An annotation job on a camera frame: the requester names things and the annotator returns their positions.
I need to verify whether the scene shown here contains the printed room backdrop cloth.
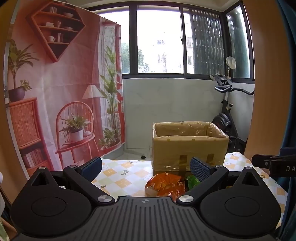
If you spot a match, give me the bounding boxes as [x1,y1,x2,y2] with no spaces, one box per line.
[3,0,126,179]

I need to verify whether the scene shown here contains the cardboard box with plastic liner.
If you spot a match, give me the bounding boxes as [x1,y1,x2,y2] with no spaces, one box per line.
[152,121,229,178]

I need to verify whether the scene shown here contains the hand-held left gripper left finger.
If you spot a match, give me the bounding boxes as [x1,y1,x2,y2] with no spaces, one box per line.
[31,157,115,205]

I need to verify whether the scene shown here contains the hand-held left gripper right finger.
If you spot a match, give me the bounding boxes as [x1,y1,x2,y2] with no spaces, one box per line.
[176,157,266,206]

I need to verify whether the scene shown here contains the checkered floral tablecloth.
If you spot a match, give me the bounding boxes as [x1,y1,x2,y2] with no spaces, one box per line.
[90,152,288,209]

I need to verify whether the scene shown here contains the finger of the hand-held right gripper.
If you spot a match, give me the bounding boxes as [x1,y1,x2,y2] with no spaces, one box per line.
[252,154,280,168]

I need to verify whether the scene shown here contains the white plastic cover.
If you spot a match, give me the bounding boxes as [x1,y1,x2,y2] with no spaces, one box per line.
[226,56,237,70]

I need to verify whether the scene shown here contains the black exercise bike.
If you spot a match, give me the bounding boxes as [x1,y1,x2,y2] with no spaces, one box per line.
[209,74,255,154]

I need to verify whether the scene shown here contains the brown wooden panel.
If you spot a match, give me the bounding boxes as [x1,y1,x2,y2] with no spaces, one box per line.
[243,0,292,160]
[0,88,28,204]

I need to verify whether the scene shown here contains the dark framed window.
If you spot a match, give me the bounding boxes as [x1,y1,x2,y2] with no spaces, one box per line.
[117,0,255,84]

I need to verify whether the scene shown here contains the green snack bag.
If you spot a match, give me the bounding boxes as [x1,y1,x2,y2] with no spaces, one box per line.
[185,175,201,192]

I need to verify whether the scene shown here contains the orange snack bag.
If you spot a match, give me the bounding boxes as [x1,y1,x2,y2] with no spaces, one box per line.
[144,173,186,200]

